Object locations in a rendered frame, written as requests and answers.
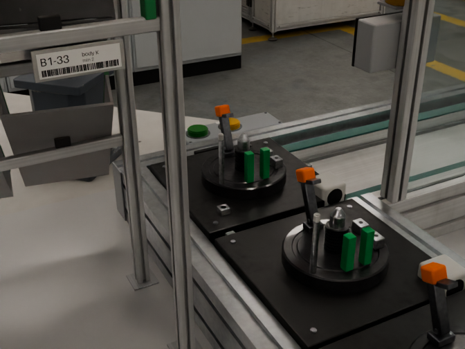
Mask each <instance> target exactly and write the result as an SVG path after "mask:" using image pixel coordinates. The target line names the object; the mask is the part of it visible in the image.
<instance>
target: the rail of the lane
mask: <svg viewBox="0 0 465 349"><path fill-rule="evenodd" d="M391 104H392V99H390V100H384V101H381V102H376V103H372V104H368V105H363V106H359V107H353V108H350V109H344V110H340V111H335V112H331V113H328V114H322V115H319V116H313V117H310V118H304V119H300V120H295V121H291V122H287V123H282V124H279V125H273V126H269V127H263V128H260V129H254V130H251V131H247V132H242V133H245V134H247V136H248V137H249V139H250V141H256V140H259V139H263V138H268V137H270V138H271V139H273V140H274V141H275V142H277V143H278V144H280V145H281V146H282V145H287V144H290V143H296V142H299V141H304V140H307V139H311V138H316V137H319V136H324V135H328V134H333V133H336V132H341V131H345V130H349V129H354V128H357V127H362V126H366V125H371V124H374V123H379V122H383V121H386V120H389V119H390V110H391ZM242 133H238V134H233V135H232V142H233V145H237V139H238V138H239V136H240V135H241V134H242ZM217 149H219V138H214V139H210V140H207V141H202V142H198V143H193V144H189V145H186V153H187V156H190V155H193V154H199V153H202V152H208V151H211V150H217ZM164 161H165V152H164V150H161V151H157V152H152V153H149V154H143V155H140V167H145V166H147V168H148V169H149V170H150V165H151V164H155V163H160V162H164ZM112 167H113V179H114V186H115V192H116V204H117V210H118V212H119V213H120V214H121V215H122V217H123V219H124V220H125V221H126V220H127V219H126V212H125V211H127V209H126V208H125V199H124V192H123V186H125V185H124V183H123V182H122V172H124V168H123V161H122V159H121V160H117V161H113V162H112Z"/></svg>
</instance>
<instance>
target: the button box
mask: <svg viewBox="0 0 465 349"><path fill-rule="evenodd" d="M237 119H238V120H239V121H240V127H239V128H238V129H234V130H231V134H232V135H233V134H238V133H242V132H247V131H251V130H254V129H260V128H263V127H269V126H273V125H279V124H282V122H281V121H279V120H278V119H276V118H275V117H274V116H272V115H270V114H269V113H268V112H266V111H265V112H264V113H260V114H253V115H250V116H244V117H241V118H237ZM205 126H206V127H207V128H208V134H207V135H206V136H202V137H192V136H189V135H188V129H187V128H186V129H185V138H186V145H189V144H193V143H198V142H202V141H207V140H210V139H214V138H219V136H218V134H219V133H221V128H220V123H219V122H216V123H211V124H207V125H205Z"/></svg>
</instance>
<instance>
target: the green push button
mask: <svg viewBox="0 0 465 349"><path fill-rule="evenodd" d="M207 134H208V128H207V127H206V126H205V125H191V126H189V127H188V135H189V136H192V137H202V136H206V135H207Z"/></svg>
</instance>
